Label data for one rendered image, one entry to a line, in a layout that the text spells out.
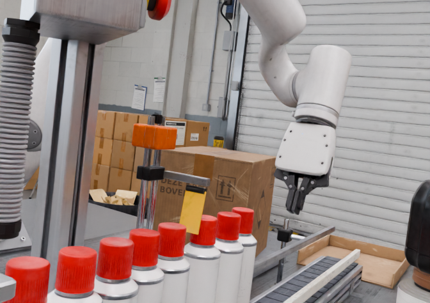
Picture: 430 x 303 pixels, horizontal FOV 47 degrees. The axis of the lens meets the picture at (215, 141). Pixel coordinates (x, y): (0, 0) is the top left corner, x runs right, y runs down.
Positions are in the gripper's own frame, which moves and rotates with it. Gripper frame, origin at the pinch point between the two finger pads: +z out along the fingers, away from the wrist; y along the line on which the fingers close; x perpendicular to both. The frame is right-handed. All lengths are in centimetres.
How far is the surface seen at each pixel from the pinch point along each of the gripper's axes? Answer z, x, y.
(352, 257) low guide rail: 3.5, 38.1, 4.3
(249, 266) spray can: 14.2, -19.7, 2.5
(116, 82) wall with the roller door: -194, 403, -432
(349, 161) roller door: -121, 376, -88
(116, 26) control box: -2, -58, 0
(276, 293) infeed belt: 16.8, 10.4, -2.8
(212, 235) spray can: 12.2, -30.9, 1.2
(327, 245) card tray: -3, 78, -13
